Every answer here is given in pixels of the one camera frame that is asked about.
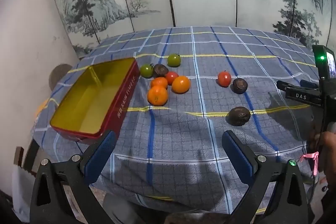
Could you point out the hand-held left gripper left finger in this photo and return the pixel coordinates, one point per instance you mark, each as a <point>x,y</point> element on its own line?
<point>103,153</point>

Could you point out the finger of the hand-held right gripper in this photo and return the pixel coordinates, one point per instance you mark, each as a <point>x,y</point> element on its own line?
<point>283,85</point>
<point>309,84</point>

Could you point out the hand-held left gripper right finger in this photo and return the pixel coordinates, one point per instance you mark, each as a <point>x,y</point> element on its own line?
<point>235,153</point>

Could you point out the dark wrinkled passion fruit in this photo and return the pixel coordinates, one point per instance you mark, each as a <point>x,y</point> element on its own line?
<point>239,85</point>
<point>239,116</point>
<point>160,70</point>

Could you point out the red and gold tin box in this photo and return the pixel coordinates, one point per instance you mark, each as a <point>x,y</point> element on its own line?
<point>86,98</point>

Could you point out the red tomato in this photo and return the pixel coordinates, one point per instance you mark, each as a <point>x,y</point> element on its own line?
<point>224,79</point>
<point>172,78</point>

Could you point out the orange mandarin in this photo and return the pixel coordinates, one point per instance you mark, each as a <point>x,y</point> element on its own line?
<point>157,96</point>
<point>181,84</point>
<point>159,82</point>

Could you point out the green tomato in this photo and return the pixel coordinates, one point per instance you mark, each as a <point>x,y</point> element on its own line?
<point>146,71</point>
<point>174,60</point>

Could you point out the person's right hand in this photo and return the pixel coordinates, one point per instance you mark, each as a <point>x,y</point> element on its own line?
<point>328,153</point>

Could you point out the blue plaid tablecloth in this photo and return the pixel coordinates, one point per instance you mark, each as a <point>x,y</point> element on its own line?
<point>183,134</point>

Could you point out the pink ribbon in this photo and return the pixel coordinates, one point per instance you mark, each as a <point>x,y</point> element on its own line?
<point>313,157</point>

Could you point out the brown wooden chair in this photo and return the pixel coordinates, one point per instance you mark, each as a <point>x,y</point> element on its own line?
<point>29,155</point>

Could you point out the round grey millstone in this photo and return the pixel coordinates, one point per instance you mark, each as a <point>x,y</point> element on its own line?
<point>59,77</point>

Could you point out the white paper bag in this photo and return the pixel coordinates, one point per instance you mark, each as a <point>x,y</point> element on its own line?
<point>22,192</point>

